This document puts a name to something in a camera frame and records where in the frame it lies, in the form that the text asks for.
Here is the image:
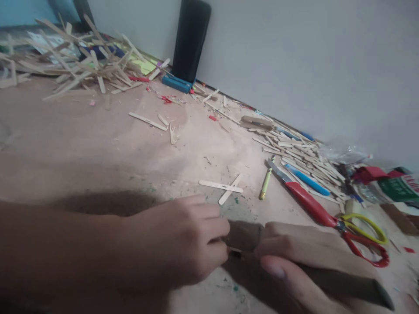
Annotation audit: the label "person's right thumb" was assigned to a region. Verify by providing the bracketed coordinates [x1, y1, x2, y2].
[260, 255, 316, 297]

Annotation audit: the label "brown sanding tool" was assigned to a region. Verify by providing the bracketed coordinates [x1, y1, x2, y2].
[223, 218, 396, 311]

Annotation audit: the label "long wooden craft stick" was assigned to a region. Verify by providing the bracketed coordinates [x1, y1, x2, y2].
[128, 112, 168, 132]

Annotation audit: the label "wooden stick frame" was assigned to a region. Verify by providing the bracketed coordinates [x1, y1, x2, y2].
[0, 52, 32, 89]

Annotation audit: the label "tall black case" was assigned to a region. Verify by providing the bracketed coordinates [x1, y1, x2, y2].
[171, 0, 212, 84]

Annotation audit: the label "brown cardboard piece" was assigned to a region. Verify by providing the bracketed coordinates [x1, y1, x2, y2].
[379, 202, 419, 237]

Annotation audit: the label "red and yellow scissors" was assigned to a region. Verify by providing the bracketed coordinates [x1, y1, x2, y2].
[266, 156, 391, 269]

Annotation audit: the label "red crumpled paper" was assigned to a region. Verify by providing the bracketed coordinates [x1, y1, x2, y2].
[351, 166, 404, 184]

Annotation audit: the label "person's right fingers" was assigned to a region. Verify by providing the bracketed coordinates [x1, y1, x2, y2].
[254, 222, 297, 259]

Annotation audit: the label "person's left hand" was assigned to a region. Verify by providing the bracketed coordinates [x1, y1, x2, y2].
[120, 194, 232, 292]

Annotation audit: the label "split wooden stick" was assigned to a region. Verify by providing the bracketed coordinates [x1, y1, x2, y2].
[168, 122, 179, 146]

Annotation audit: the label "blue handled craft knife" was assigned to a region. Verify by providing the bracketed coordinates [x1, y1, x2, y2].
[283, 163, 332, 198]

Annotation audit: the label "blue plastic block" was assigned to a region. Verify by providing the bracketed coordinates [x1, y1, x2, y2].
[161, 74, 193, 95]

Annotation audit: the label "yellow paper sheet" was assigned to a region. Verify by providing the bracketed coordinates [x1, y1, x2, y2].
[130, 52, 158, 75]

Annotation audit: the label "brown wooden block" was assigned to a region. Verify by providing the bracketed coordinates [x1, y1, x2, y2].
[240, 115, 274, 132]

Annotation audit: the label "person's left fingers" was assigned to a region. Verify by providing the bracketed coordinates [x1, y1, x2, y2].
[176, 194, 232, 266]

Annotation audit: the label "clear plastic bag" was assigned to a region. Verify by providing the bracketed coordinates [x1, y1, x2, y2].
[318, 138, 374, 165]

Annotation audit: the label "person's right hand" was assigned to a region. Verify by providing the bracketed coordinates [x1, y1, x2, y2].
[254, 222, 388, 314]

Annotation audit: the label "black furniture leg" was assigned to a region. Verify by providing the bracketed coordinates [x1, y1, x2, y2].
[72, 0, 96, 34]

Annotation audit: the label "dark blue object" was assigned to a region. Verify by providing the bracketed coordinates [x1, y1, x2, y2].
[78, 45, 126, 61]

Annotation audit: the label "green and white packet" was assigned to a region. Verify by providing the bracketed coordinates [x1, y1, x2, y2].
[375, 167, 419, 206]

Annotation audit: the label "flat heap of craft sticks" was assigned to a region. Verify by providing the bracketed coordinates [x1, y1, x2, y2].
[240, 124, 356, 212]

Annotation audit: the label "yellow pen knife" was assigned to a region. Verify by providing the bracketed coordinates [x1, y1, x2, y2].
[259, 168, 273, 201]

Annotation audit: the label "tangled pile of glued sticks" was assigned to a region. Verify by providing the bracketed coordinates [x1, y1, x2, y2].
[0, 13, 172, 102]

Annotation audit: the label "small wooden stick piece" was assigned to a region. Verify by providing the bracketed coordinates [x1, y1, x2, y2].
[228, 247, 245, 263]

